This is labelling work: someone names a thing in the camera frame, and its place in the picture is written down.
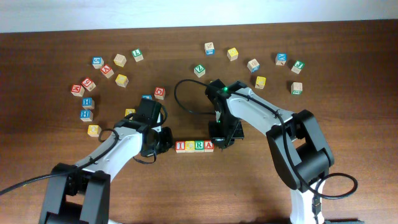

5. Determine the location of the red a block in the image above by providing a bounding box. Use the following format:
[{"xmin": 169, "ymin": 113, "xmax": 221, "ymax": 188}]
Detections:
[
  {"xmin": 100, "ymin": 64, "xmax": 114, "ymax": 78},
  {"xmin": 204, "ymin": 140, "xmax": 215, "ymax": 152}
]

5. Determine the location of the red I block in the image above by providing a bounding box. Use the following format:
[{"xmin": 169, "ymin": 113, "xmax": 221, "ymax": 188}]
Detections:
[{"xmin": 175, "ymin": 141, "xmax": 186, "ymax": 153}]

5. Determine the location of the green R block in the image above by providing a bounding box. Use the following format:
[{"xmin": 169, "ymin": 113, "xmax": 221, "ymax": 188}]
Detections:
[{"xmin": 195, "ymin": 141, "xmax": 205, "ymax": 152}]

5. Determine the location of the yellow C block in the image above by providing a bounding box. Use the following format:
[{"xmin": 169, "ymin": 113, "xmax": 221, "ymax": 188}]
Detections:
[{"xmin": 185, "ymin": 141, "xmax": 195, "ymax": 152}]

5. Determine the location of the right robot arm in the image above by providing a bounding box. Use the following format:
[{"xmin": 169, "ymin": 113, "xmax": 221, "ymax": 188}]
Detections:
[{"xmin": 205, "ymin": 80, "xmax": 335, "ymax": 223}]

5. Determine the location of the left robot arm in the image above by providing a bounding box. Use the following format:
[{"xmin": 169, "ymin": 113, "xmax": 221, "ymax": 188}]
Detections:
[{"xmin": 39, "ymin": 98, "xmax": 173, "ymax": 224}]

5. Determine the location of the yellow O block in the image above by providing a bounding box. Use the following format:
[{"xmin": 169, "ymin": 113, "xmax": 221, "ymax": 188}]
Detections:
[{"xmin": 125, "ymin": 108, "xmax": 136, "ymax": 116}]

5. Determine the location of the blue P block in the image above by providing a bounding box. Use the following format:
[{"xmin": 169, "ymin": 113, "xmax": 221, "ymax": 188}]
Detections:
[{"xmin": 142, "ymin": 95, "xmax": 153, "ymax": 100}]

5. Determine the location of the red Q block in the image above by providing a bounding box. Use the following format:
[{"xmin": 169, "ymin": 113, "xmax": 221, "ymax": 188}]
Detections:
[{"xmin": 154, "ymin": 87, "xmax": 165, "ymax": 100}]

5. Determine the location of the yellow block right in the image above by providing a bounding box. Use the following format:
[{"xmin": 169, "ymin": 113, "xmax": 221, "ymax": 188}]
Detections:
[{"xmin": 255, "ymin": 76, "xmax": 266, "ymax": 89}]

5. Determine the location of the yellow D block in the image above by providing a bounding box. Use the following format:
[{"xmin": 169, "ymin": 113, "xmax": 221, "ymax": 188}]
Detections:
[{"xmin": 87, "ymin": 124, "xmax": 102, "ymax": 137}]

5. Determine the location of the green Z block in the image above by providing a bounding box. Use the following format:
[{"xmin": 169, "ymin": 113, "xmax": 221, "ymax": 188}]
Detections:
[{"xmin": 193, "ymin": 64, "xmax": 206, "ymax": 78}]

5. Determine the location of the yellow block upper left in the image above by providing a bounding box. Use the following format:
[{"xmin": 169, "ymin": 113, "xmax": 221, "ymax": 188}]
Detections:
[{"xmin": 115, "ymin": 74, "xmax": 129, "ymax": 88}]

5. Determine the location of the wood block blue edge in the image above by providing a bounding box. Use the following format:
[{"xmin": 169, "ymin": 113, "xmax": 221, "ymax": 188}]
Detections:
[{"xmin": 247, "ymin": 58, "xmax": 260, "ymax": 73}]

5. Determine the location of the blue H block lower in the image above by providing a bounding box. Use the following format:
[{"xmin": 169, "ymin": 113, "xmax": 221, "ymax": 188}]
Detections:
[{"xmin": 80, "ymin": 110, "xmax": 93, "ymax": 122}]

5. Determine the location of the blue h block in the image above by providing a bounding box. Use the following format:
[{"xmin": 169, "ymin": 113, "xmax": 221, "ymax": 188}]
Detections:
[
  {"xmin": 82, "ymin": 97, "xmax": 95, "ymax": 110},
  {"xmin": 80, "ymin": 110, "xmax": 93, "ymax": 122}
]

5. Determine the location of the yellow block top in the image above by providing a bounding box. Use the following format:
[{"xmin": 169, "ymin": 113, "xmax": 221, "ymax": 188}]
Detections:
[{"xmin": 227, "ymin": 47, "xmax": 239, "ymax": 61}]

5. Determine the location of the blue H block upper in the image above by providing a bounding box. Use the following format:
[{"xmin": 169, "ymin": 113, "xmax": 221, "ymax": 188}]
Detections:
[{"xmin": 82, "ymin": 97, "xmax": 95, "ymax": 110}]

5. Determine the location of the wood block blue side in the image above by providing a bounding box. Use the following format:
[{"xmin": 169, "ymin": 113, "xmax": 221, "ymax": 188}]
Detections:
[{"xmin": 205, "ymin": 42, "xmax": 215, "ymax": 55}]

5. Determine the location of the wood block green side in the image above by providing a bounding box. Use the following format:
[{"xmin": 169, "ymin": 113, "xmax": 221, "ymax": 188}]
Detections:
[{"xmin": 290, "ymin": 82, "xmax": 303, "ymax": 95}]

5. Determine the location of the plain wood yellow block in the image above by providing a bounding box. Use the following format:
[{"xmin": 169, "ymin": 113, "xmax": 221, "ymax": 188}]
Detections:
[{"xmin": 113, "ymin": 54, "xmax": 127, "ymax": 67}]

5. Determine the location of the red 6 block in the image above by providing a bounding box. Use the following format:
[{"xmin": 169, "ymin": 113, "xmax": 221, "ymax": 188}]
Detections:
[{"xmin": 81, "ymin": 77, "xmax": 96, "ymax": 91}]

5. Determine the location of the green L block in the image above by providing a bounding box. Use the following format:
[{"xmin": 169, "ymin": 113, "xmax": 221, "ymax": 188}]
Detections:
[{"xmin": 132, "ymin": 49, "xmax": 144, "ymax": 62}]

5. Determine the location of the blue K block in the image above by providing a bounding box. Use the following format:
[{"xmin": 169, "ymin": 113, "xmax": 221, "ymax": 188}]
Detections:
[{"xmin": 275, "ymin": 53, "xmax": 287, "ymax": 65}]

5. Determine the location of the red M block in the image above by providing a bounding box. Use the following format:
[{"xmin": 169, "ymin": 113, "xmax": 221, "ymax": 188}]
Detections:
[{"xmin": 71, "ymin": 85, "xmax": 85, "ymax": 97}]

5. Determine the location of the blue 5 block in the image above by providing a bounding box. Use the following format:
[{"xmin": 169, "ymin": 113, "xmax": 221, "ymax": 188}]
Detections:
[{"xmin": 91, "ymin": 57, "xmax": 104, "ymax": 69}]

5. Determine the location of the green J block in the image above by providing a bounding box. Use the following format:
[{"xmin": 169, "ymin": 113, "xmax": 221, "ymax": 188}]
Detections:
[{"xmin": 291, "ymin": 60, "xmax": 305, "ymax": 74}]

